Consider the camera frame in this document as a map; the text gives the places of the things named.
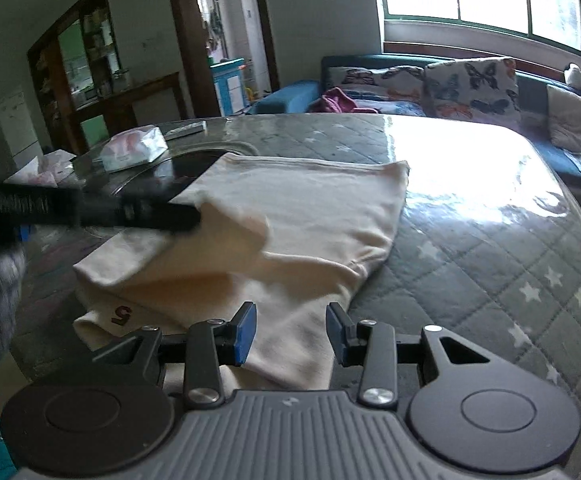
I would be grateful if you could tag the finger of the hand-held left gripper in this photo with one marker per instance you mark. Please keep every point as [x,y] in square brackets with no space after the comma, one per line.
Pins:
[145,214]

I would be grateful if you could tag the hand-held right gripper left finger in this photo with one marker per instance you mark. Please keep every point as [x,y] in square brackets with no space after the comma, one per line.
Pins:
[245,332]

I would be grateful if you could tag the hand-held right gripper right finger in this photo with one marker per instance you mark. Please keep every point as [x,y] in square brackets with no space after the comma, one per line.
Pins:
[338,332]

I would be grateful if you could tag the cream garment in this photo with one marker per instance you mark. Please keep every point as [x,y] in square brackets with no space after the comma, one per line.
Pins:
[295,220]

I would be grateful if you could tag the hanging clothes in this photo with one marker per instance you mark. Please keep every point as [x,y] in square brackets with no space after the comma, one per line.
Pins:
[215,30]

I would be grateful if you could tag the pink white plastic bag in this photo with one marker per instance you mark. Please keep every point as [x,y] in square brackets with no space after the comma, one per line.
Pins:
[40,167]

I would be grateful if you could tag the pink tissue pack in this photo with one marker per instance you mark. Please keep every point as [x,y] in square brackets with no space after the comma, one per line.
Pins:
[133,150]

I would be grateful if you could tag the black round cooktop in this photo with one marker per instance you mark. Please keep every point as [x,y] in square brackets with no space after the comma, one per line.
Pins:
[190,165]

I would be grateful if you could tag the grey remote control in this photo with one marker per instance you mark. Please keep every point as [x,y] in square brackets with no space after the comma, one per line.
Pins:
[184,131]

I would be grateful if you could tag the blue white cabinet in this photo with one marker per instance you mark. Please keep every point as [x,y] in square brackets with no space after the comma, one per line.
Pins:
[228,87]

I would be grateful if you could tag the yellow toy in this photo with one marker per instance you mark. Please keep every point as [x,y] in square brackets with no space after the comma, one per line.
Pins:
[250,96]

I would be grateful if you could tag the dark wooden shelf cabinet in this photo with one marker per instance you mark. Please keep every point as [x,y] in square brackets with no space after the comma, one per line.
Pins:
[95,60]

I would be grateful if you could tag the grey quilted star table cover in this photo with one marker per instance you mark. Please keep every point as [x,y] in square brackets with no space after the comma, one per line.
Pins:
[495,260]

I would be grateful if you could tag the blue sofa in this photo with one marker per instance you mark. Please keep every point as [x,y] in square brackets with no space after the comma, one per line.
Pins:
[295,95]

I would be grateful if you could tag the pink cloth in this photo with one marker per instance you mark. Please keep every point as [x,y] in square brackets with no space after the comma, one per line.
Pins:
[338,101]

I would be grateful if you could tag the blue sheet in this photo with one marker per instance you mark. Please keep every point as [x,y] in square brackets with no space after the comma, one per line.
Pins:
[577,167]

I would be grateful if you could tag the grey pillow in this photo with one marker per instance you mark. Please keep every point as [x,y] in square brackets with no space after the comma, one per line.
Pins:
[577,120]

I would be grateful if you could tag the dark wooden door frame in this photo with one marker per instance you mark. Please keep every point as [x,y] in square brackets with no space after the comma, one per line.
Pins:
[185,35]

